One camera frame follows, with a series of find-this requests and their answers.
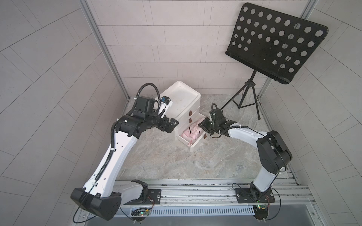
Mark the pink umbrella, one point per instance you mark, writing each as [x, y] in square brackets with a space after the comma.
[196, 126]
[190, 134]

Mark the circuit board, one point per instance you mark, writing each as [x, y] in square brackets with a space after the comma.
[141, 212]
[261, 212]

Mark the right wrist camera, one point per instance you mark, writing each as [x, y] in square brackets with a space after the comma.
[212, 113]

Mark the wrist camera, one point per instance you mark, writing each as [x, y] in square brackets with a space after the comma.
[165, 103]
[212, 113]

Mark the black music stand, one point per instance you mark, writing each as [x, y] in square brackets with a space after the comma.
[272, 43]

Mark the right circuit board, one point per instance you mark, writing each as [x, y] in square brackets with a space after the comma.
[261, 212]

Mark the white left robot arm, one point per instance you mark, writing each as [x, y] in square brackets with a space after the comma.
[97, 195]

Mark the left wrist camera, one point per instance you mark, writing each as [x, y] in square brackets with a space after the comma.
[165, 103]

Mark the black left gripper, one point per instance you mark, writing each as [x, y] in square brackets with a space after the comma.
[169, 127]

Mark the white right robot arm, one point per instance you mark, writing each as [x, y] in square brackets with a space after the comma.
[273, 153]

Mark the aluminium rail base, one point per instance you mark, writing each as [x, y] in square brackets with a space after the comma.
[218, 197]

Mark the white drawer cabinet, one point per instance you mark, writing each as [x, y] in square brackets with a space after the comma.
[184, 108]

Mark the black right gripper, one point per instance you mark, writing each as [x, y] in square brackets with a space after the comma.
[204, 125]

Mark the white bottom drawer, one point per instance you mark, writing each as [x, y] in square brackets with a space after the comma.
[180, 129]

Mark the left circuit board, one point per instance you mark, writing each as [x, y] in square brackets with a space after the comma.
[141, 212]

